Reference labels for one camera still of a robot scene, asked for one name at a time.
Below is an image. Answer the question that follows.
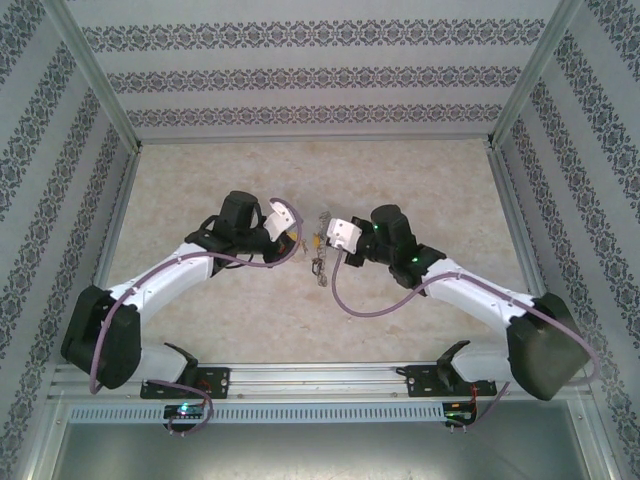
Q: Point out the metal keyring with chain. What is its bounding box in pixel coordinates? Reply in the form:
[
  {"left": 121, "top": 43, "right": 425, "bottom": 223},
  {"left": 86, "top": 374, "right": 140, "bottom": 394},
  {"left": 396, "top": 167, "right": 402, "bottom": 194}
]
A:
[{"left": 308, "top": 209, "right": 337, "bottom": 290}]

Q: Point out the right controller board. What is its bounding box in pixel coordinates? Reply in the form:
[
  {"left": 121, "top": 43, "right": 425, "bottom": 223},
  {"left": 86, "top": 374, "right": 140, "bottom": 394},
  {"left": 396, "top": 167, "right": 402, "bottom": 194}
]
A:
[{"left": 443, "top": 401, "right": 477, "bottom": 427}]

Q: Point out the controller board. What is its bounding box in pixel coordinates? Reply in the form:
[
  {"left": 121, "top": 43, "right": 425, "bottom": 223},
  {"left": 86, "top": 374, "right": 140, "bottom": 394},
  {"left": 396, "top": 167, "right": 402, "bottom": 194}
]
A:
[
  {"left": 163, "top": 403, "right": 207, "bottom": 420},
  {"left": 443, "top": 401, "right": 477, "bottom": 427}
]

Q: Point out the left controller board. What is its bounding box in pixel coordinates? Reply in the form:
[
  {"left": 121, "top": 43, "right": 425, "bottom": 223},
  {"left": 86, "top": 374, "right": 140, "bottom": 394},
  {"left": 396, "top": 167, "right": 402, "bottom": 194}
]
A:
[{"left": 163, "top": 403, "right": 207, "bottom": 420}]

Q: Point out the grey metal sheet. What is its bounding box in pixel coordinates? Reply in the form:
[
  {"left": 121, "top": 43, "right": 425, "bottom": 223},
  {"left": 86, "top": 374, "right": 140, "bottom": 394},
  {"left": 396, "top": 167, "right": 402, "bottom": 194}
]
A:
[{"left": 47, "top": 399, "right": 609, "bottom": 480}]

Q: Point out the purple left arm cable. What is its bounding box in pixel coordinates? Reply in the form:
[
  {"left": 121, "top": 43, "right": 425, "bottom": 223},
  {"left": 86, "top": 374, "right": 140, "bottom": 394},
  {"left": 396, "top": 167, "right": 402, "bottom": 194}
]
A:
[{"left": 88, "top": 197, "right": 306, "bottom": 436}]

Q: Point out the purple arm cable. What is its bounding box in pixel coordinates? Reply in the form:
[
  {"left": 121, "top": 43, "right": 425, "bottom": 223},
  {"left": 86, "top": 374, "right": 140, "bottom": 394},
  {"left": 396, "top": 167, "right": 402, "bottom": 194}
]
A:
[
  {"left": 332, "top": 249, "right": 601, "bottom": 431},
  {"left": 88, "top": 197, "right": 306, "bottom": 436}
]

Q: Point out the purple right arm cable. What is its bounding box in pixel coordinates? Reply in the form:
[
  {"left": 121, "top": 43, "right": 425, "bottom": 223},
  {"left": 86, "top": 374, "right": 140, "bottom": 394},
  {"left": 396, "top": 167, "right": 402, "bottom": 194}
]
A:
[{"left": 332, "top": 249, "right": 601, "bottom": 431}]

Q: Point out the aluminium back rail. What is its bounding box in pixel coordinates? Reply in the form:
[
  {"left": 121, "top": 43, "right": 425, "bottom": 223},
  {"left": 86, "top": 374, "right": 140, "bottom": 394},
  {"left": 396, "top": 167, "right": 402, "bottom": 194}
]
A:
[{"left": 139, "top": 133, "right": 494, "bottom": 146}]

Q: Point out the aluminium side rail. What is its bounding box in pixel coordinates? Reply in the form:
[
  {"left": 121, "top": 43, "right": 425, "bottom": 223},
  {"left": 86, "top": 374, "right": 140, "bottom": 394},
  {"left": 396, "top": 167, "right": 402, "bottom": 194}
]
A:
[
  {"left": 69, "top": 147, "right": 142, "bottom": 365},
  {"left": 487, "top": 144, "right": 571, "bottom": 361}
]

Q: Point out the aluminium mounting rail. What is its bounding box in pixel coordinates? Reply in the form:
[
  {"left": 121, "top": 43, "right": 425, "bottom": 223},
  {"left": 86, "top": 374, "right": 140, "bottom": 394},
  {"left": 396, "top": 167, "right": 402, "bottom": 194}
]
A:
[{"left": 48, "top": 362, "right": 587, "bottom": 401}]

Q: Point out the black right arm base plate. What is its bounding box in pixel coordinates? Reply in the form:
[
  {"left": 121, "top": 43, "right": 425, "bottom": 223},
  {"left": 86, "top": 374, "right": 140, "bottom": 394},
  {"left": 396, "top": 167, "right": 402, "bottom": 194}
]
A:
[{"left": 407, "top": 363, "right": 497, "bottom": 399}]

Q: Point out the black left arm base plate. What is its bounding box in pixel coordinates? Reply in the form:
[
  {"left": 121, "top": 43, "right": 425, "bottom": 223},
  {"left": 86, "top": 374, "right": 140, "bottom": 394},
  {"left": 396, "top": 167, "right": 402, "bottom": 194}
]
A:
[{"left": 141, "top": 366, "right": 232, "bottom": 400}]

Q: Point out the slotted grey cable duct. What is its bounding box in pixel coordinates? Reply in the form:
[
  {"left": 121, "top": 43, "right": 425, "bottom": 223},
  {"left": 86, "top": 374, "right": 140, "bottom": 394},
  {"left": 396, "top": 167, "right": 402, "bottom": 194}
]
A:
[{"left": 67, "top": 402, "right": 447, "bottom": 425}]

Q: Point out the aluminium frame post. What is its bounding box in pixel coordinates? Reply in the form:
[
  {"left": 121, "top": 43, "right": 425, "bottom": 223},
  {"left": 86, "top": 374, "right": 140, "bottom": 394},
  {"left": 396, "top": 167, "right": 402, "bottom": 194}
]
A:
[
  {"left": 9, "top": 394, "right": 69, "bottom": 480},
  {"left": 487, "top": 0, "right": 585, "bottom": 151},
  {"left": 564, "top": 394, "right": 634, "bottom": 480},
  {"left": 42, "top": 0, "right": 144, "bottom": 151}
]

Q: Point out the aluminium front frame post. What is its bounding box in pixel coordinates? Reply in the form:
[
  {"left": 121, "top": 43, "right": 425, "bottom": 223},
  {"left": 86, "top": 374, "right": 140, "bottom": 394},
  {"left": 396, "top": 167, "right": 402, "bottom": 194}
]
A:
[
  {"left": 564, "top": 394, "right": 634, "bottom": 480},
  {"left": 9, "top": 394, "right": 69, "bottom": 480}
]

